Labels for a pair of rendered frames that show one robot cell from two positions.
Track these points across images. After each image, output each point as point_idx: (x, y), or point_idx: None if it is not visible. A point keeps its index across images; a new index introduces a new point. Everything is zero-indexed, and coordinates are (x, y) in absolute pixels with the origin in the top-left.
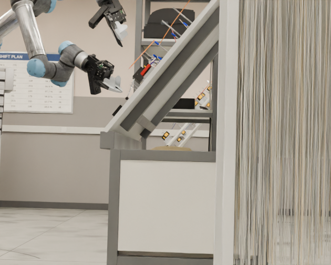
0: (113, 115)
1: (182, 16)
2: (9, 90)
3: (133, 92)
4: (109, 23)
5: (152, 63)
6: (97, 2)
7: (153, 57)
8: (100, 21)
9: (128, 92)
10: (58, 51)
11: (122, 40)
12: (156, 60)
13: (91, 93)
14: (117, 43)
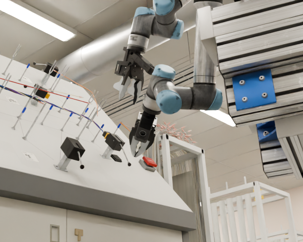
0: (83, 151)
1: (89, 101)
2: (256, 132)
3: None
4: (139, 78)
5: (67, 111)
6: (144, 49)
7: (92, 120)
8: (141, 66)
9: (127, 158)
10: (174, 74)
11: (133, 104)
12: (33, 90)
13: (147, 139)
14: (124, 95)
